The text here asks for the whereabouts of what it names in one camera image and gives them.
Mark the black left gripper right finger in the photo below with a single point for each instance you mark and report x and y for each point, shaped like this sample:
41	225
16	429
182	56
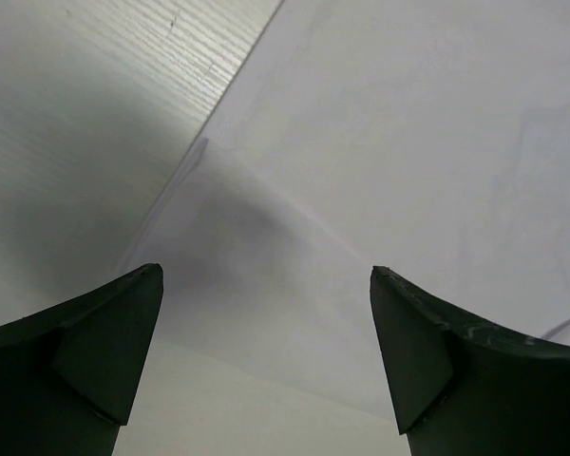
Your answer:
463	385

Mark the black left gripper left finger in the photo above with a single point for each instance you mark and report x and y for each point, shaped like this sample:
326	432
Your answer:
70	373

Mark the white t shirt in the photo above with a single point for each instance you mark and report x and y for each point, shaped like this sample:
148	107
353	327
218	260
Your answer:
430	137

